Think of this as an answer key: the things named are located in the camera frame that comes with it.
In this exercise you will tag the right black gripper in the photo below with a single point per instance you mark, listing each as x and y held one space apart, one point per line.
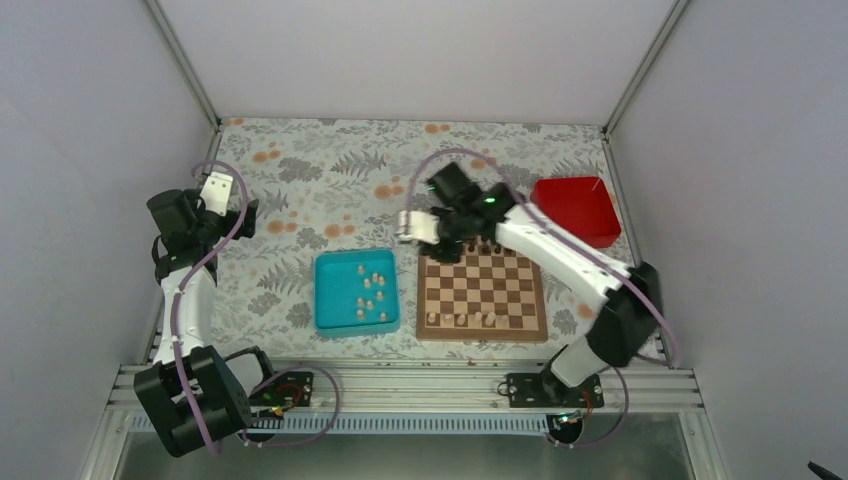
450 256

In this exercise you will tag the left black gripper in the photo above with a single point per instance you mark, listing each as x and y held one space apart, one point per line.
248 225

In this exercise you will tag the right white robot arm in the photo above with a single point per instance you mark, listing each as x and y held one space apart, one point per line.
625 299

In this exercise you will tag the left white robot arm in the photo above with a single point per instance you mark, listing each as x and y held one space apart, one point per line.
189 393

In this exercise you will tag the wooden chess board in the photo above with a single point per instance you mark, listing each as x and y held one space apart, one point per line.
507 284

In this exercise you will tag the floral patterned table mat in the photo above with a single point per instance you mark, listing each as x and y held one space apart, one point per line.
327 185

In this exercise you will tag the red plastic box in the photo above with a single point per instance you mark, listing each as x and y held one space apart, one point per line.
580 205

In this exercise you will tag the teal plastic tray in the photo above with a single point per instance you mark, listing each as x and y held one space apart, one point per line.
338 286

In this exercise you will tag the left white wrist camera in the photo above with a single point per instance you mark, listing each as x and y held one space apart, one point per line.
216 192

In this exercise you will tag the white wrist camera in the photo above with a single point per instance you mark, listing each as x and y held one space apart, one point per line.
418 226
216 192

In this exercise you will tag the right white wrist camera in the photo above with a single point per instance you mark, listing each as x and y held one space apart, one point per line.
418 226

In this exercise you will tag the left aluminium frame post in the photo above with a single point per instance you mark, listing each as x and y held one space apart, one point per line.
184 64

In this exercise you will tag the aluminium frame post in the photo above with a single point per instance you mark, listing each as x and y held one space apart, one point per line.
184 64
646 64

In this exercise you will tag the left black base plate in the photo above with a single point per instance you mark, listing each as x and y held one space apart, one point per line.
290 390

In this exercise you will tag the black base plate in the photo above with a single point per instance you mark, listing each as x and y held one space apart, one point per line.
538 390
290 390

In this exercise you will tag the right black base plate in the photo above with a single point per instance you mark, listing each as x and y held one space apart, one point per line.
538 390

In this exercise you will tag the aluminium front rail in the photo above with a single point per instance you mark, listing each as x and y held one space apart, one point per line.
452 398

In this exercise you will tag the right aluminium frame post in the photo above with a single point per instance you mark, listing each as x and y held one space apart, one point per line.
646 64

